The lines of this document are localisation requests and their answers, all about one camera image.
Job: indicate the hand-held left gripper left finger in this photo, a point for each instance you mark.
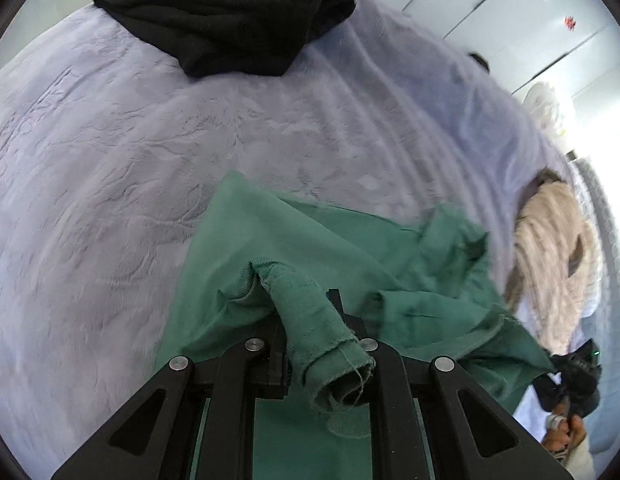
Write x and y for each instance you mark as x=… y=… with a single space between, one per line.
x=239 y=385

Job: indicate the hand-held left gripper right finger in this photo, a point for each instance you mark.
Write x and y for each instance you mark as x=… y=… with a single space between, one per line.
x=390 y=385

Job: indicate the green work jacket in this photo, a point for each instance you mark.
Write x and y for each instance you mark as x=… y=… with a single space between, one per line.
x=340 y=250

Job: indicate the person's right forearm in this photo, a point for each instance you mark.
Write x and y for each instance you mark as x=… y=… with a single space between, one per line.
x=582 y=462

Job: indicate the person's right hand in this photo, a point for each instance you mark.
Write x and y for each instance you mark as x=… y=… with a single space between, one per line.
x=565 y=435

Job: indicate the beige striped garment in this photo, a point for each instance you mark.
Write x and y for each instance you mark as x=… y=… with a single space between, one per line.
x=550 y=260

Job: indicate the white quilted pillow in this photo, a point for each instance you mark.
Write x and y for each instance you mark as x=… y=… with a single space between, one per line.
x=607 y=230

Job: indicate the lavender embossed blanket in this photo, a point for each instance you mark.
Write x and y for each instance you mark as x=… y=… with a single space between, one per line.
x=114 y=185

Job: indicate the white plush item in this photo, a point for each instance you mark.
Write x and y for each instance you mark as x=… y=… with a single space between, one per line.
x=542 y=105

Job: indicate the black folded garment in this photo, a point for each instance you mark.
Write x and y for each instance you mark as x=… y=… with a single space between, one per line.
x=229 y=15

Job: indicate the white wardrobe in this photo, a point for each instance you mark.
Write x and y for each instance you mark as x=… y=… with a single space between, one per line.
x=495 y=5

